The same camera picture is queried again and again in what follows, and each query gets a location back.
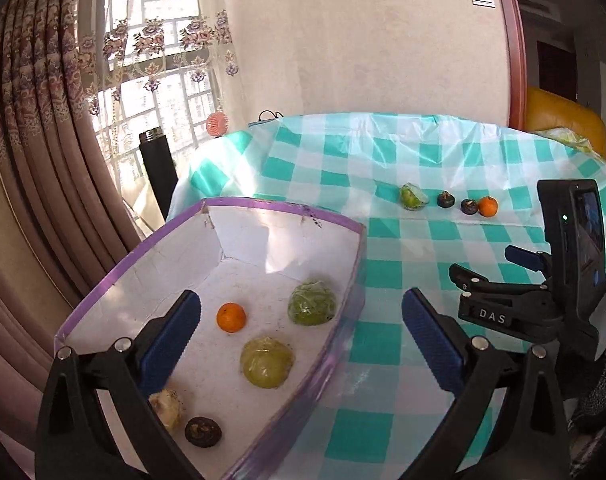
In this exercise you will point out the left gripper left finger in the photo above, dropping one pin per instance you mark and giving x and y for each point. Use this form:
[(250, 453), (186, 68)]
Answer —
[(73, 440)]

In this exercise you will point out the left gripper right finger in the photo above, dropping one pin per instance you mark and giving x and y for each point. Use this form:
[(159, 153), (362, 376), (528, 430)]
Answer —
[(530, 436)]

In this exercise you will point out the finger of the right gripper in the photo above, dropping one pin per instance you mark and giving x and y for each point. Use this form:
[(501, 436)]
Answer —
[(504, 307), (533, 261)]

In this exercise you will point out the orange mandarin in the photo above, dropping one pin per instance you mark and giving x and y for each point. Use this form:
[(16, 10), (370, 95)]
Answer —
[(231, 317), (488, 206)]

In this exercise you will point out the dark mushroom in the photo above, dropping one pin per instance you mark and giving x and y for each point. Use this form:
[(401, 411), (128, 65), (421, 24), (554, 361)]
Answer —
[(469, 207), (445, 200), (203, 432)]

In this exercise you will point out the large cut pear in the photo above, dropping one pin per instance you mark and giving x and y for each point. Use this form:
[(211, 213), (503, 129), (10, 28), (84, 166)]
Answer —
[(168, 407)]

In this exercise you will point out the green fruit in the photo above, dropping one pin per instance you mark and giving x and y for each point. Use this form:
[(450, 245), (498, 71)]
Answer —
[(412, 198), (312, 303)]

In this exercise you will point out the small yellow pear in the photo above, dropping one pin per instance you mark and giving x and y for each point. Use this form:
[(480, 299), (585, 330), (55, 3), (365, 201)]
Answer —
[(266, 362)]

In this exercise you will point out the teal checkered plastic tablecloth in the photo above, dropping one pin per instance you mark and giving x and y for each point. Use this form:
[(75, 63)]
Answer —
[(383, 403)]

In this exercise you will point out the yellow chair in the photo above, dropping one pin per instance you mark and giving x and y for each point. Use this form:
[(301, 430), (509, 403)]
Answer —
[(546, 111)]

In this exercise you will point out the brown drape curtain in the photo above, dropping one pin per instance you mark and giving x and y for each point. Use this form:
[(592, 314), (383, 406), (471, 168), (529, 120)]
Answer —
[(63, 225)]

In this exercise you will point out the purple cardboard box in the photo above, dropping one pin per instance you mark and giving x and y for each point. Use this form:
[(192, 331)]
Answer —
[(280, 287)]

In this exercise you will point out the black thermos bottle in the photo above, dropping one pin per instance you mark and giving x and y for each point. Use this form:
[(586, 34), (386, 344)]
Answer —
[(160, 167)]

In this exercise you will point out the pink round object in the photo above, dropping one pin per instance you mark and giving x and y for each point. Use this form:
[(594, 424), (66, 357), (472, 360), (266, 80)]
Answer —
[(217, 124)]

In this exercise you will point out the floral lace curtain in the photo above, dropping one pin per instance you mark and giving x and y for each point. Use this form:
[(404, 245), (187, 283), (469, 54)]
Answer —
[(156, 63)]

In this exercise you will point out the red wooden door frame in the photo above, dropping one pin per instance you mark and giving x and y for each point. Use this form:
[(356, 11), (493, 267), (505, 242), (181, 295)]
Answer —
[(517, 63)]

